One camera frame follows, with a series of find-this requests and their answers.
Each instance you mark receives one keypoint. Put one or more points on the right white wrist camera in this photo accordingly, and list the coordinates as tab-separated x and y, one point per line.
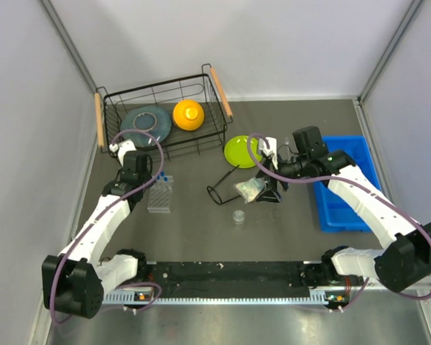
268	147

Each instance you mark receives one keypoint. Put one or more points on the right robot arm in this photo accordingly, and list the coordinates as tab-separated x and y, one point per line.
405	255

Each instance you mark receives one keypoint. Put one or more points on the black wire basket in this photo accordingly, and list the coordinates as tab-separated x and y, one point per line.
204	87

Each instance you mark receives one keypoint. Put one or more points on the orange ribbed bowl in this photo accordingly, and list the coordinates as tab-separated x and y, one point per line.
188	115

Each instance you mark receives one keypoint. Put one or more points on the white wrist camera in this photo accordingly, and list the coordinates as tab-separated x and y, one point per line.
121	149
268	147

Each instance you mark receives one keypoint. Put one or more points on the blue plastic divided bin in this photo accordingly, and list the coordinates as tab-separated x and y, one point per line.
334	214

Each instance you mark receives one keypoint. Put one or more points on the lime green plate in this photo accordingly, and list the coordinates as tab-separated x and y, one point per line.
236	152

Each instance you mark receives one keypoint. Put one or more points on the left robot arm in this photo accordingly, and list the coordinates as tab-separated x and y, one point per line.
76	281

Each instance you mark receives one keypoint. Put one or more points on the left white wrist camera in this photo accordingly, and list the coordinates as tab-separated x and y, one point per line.
121	149

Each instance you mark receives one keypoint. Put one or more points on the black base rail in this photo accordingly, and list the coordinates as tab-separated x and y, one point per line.
288	279

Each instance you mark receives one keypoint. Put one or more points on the small clear round dish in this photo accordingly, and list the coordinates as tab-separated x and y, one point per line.
238	217

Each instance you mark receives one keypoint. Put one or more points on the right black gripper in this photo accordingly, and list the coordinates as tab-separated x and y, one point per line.
270	195

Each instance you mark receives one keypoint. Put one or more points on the clear tube rack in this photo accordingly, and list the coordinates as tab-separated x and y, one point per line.
160	195

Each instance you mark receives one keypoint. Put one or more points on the clear plastic bag with contents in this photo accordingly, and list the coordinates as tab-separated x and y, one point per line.
249	190

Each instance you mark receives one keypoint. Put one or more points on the blue ceramic plate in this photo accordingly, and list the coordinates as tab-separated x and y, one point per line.
150	119

